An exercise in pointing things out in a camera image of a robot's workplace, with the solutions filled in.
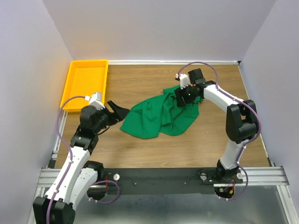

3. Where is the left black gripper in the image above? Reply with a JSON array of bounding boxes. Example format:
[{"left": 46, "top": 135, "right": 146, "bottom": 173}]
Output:
[{"left": 93, "top": 99, "right": 130, "bottom": 133}]

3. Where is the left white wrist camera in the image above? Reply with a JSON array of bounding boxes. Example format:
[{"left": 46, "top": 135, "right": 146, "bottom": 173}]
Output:
[{"left": 85, "top": 92, "right": 105, "bottom": 111}]

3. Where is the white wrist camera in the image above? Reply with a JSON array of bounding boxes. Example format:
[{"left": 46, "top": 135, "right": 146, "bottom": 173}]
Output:
[
  {"left": 85, "top": 92, "right": 105, "bottom": 111},
  {"left": 175, "top": 73, "right": 191, "bottom": 89}
]

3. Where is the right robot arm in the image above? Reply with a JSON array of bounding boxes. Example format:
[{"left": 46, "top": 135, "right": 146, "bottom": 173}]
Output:
[{"left": 174, "top": 69, "right": 260, "bottom": 183}]

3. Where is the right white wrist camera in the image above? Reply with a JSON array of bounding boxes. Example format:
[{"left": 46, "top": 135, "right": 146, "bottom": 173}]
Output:
[{"left": 175, "top": 73, "right": 191, "bottom": 89}]

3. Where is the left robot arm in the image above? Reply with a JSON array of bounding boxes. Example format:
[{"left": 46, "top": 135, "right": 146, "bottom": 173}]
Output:
[{"left": 33, "top": 100, "right": 130, "bottom": 224}]

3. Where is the yellow plastic tray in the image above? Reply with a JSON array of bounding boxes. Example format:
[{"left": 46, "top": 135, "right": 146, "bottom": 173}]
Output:
[{"left": 60, "top": 59, "right": 108, "bottom": 106}]

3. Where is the green t shirt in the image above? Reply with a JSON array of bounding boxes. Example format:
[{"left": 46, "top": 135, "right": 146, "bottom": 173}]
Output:
[{"left": 120, "top": 86, "right": 203, "bottom": 139}]

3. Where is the aluminium front rail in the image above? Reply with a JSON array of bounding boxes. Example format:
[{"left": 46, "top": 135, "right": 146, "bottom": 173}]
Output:
[{"left": 37, "top": 167, "right": 289, "bottom": 188}]

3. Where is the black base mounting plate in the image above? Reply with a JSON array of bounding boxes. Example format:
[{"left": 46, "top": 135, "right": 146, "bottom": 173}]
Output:
[{"left": 104, "top": 168, "right": 243, "bottom": 196}]

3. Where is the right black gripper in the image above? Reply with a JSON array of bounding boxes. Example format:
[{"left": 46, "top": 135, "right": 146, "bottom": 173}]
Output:
[{"left": 174, "top": 82, "right": 198, "bottom": 107}]

